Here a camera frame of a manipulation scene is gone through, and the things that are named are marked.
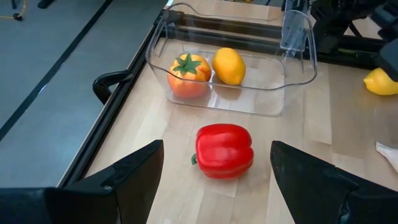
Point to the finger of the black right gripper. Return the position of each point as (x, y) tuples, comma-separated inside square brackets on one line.
[(390, 59)]

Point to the orange tomato green stem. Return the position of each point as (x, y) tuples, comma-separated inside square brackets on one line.
[(188, 77)]

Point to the yellow lemon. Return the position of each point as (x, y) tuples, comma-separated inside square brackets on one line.
[(379, 84)]

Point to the red bell pepper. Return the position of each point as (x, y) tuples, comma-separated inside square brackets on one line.
[(224, 151)]

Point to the clear plastic bin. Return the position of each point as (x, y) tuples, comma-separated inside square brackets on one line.
[(264, 102)]

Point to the black stand foot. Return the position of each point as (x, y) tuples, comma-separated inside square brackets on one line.
[(45, 3)]

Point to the black frame clamp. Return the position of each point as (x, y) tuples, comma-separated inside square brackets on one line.
[(107, 81)]

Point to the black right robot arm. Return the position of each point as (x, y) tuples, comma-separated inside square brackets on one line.
[(335, 21)]

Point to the orange yellow oval fruit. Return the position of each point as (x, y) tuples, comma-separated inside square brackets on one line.
[(229, 66)]

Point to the black metal table frame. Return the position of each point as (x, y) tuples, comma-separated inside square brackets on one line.
[(348, 56)]

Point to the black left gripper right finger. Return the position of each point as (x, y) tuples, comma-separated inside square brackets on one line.
[(320, 196)]

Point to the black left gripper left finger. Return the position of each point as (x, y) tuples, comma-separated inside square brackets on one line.
[(77, 205)]

